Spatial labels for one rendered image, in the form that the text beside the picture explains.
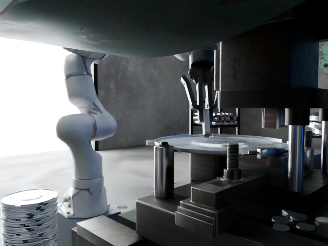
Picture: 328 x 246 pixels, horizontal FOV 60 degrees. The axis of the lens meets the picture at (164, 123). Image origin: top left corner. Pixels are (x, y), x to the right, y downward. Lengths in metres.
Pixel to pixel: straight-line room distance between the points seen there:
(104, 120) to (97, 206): 0.33
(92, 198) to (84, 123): 0.28
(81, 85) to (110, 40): 0.87
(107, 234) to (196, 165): 0.23
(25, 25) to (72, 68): 0.92
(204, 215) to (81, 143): 0.76
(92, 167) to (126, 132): 5.02
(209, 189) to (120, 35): 0.23
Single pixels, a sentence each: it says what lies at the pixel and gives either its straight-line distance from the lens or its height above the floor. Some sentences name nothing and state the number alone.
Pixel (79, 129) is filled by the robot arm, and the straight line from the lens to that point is 1.06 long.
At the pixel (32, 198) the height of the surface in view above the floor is 0.35.
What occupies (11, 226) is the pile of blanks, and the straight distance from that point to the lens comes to 1.76.
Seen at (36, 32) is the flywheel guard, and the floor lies 0.92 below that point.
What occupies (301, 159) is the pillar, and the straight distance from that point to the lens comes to 0.47.
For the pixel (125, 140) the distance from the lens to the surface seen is 6.11.
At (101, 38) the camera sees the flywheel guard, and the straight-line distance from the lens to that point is 0.26.
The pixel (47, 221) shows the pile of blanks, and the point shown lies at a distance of 1.76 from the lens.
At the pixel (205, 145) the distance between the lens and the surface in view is 0.58.
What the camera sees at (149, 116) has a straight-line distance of 6.53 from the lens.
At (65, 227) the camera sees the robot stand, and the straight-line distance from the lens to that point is 1.20.
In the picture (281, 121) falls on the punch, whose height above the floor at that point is 0.84.
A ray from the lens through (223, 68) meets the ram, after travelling 0.54.
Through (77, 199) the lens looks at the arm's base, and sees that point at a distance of 1.14.
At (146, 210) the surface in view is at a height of 0.69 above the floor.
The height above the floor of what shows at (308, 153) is 0.77.
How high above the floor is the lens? 0.86
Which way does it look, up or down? 3 degrees down
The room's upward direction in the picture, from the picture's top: straight up
